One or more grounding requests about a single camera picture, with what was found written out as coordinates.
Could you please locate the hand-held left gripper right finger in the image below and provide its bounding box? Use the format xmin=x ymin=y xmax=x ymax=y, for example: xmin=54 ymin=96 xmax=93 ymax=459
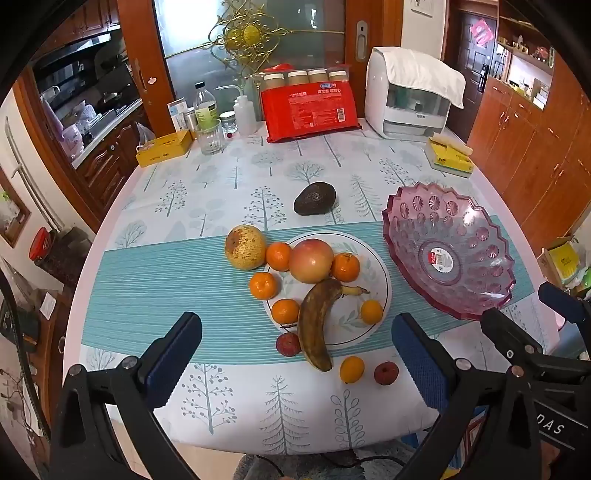
xmin=392 ymin=312 xmax=543 ymax=480

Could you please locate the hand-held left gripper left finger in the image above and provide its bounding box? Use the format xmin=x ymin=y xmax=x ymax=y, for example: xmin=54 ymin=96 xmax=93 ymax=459
xmin=48 ymin=311 xmax=202 ymax=480

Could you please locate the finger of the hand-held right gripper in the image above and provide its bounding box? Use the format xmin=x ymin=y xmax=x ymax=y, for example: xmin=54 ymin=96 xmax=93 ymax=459
xmin=480 ymin=308 xmax=591 ymax=393
xmin=538 ymin=282 xmax=591 ymax=358

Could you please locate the small red lychee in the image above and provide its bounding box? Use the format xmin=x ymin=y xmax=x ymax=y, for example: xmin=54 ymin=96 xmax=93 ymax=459
xmin=276 ymin=332 xmax=302 ymax=357
xmin=374 ymin=361 xmax=400 ymax=386

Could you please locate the mandarin orange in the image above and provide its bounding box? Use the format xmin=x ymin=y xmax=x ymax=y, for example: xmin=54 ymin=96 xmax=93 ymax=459
xmin=265 ymin=242 xmax=293 ymax=272
xmin=340 ymin=356 xmax=365 ymax=384
xmin=331 ymin=252 xmax=361 ymax=283
xmin=249 ymin=272 xmax=280 ymax=300
xmin=360 ymin=300 xmax=384 ymax=325
xmin=271 ymin=298 xmax=301 ymax=325

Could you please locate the white floral plate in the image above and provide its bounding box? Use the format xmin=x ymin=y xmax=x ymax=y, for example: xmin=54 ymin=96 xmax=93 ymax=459
xmin=262 ymin=231 xmax=392 ymax=347

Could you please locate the overripe brown banana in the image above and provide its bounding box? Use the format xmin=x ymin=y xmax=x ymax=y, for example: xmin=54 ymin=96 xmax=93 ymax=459
xmin=298 ymin=278 xmax=371 ymax=372

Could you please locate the pink plastic fruit bowl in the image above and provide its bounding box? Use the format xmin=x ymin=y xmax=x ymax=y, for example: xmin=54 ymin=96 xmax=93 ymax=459
xmin=381 ymin=181 xmax=516 ymax=321

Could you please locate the yellow brown pear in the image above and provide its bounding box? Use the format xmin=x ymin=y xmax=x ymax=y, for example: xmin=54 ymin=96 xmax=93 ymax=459
xmin=225 ymin=224 xmax=269 ymax=271

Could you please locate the red apple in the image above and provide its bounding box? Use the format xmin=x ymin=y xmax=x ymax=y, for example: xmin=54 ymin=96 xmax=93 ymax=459
xmin=289 ymin=239 xmax=334 ymax=284

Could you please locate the dark avocado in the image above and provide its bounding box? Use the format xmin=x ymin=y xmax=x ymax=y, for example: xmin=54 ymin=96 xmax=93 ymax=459
xmin=294 ymin=181 xmax=338 ymax=216

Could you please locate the brown cardboard box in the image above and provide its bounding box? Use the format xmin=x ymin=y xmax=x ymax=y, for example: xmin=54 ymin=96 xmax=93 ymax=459
xmin=537 ymin=236 xmax=583 ymax=288

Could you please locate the red lidded container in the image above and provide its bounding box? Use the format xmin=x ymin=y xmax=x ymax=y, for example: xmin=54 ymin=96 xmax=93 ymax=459
xmin=28 ymin=227 xmax=52 ymax=261

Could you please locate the wooden kitchen cabinet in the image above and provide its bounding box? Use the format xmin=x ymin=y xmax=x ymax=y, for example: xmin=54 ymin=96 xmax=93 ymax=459
xmin=14 ymin=0 xmax=160 ymax=232

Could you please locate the yellow cardboard box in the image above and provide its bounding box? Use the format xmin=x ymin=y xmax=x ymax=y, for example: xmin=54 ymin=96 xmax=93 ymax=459
xmin=135 ymin=130 xmax=194 ymax=168

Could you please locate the clear glass cup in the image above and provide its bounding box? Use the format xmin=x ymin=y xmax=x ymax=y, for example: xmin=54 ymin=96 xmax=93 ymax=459
xmin=197 ymin=119 xmax=227 ymax=156

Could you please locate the clear plastic bag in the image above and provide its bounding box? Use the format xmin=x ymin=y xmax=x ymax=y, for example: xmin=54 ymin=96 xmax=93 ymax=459
xmin=135 ymin=122 xmax=156 ymax=151

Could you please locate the dark entry door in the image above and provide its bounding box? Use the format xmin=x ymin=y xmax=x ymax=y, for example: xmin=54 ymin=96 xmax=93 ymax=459
xmin=444 ymin=11 xmax=499 ymax=144

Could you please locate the white countertop appliance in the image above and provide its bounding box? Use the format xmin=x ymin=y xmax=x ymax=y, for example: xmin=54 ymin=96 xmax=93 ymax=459
xmin=365 ymin=46 xmax=451 ymax=139

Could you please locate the wooden shelf unit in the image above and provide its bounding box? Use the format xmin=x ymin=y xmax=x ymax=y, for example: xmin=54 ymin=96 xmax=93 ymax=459
xmin=496 ymin=14 xmax=557 ymax=109

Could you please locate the white blue carton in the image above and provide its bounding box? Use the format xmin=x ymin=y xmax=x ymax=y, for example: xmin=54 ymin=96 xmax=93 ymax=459
xmin=167 ymin=98 xmax=190 ymax=132

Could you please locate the clear bottle green label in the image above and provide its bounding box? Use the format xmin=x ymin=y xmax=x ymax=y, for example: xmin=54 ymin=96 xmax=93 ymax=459
xmin=194 ymin=82 xmax=219 ymax=130

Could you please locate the white squeeze bottle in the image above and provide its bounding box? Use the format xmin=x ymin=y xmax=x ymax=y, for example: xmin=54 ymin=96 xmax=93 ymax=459
xmin=213 ymin=84 xmax=257 ymax=136

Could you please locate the white cloth cover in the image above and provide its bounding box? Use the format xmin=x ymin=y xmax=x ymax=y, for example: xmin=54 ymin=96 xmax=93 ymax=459
xmin=376 ymin=47 xmax=466 ymax=109

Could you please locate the red paper cup packet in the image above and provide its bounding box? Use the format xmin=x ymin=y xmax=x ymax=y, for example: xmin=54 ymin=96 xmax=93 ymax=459
xmin=260 ymin=84 xmax=363 ymax=144

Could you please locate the red door decoration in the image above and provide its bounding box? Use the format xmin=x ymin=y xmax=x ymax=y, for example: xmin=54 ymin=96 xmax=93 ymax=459
xmin=470 ymin=17 xmax=497 ymax=46

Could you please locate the frosted glass sliding door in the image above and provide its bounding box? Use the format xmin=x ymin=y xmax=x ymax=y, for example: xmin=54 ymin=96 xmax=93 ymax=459
xmin=117 ymin=0 xmax=402 ymax=139

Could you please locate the gold door ornament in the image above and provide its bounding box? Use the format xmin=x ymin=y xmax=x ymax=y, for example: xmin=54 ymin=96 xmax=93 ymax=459
xmin=208 ymin=0 xmax=289 ymax=77

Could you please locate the black cable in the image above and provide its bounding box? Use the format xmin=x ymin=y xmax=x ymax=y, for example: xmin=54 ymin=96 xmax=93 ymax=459
xmin=0 ymin=270 xmax=51 ymax=444

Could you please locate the wooden wall cabinet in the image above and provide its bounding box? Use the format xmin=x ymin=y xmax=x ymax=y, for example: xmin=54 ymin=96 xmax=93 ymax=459
xmin=466 ymin=55 xmax=591 ymax=296

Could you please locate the wooden wall frame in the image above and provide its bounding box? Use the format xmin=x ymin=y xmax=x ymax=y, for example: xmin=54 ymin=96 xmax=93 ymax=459
xmin=0 ymin=168 xmax=31 ymax=248

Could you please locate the silver door handle plate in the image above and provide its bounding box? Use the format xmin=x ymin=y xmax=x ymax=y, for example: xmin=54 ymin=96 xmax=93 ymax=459
xmin=355 ymin=21 xmax=369 ymax=63

